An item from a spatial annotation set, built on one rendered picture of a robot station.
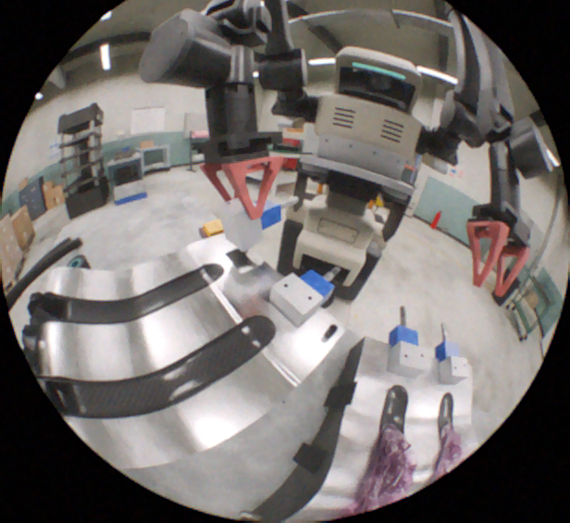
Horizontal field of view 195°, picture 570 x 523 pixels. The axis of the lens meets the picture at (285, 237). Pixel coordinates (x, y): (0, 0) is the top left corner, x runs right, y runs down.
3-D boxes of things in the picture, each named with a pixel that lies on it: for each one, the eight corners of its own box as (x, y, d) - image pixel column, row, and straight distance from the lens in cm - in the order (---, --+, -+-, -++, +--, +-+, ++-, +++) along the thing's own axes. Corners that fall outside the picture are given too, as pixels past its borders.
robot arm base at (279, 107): (317, 101, 57) (280, 98, 61) (315, 78, 53) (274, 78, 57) (309, 118, 51) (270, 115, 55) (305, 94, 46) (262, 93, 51)
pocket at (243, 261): (246, 260, 31) (247, 244, 29) (265, 278, 28) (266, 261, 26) (225, 269, 30) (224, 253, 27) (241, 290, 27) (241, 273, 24)
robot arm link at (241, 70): (260, 51, 26) (220, 63, 28) (232, 27, 20) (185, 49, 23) (263, 99, 23) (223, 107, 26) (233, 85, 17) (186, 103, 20)
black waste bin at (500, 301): (487, 288, 433) (504, 262, 423) (499, 297, 463) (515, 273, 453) (492, 303, 398) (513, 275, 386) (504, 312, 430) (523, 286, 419)
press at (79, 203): (110, 188, 559) (105, 113, 557) (105, 205, 410) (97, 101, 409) (82, 198, 579) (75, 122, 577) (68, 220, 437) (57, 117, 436)
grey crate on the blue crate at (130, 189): (144, 187, 371) (143, 179, 368) (147, 192, 331) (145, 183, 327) (116, 194, 373) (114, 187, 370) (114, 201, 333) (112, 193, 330)
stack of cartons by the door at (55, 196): (68, 198, 703) (63, 173, 695) (65, 202, 673) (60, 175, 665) (50, 207, 738) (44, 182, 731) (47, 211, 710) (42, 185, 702)
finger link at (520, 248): (516, 305, 32) (532, 236, 33) (500, 296, 26) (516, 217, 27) (489, 292, 35) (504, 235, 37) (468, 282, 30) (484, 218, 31)
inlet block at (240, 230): (287, 209, 32) (285, 182, 30) (307, 217, 29) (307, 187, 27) (225, 238, 26) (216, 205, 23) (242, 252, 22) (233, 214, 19)
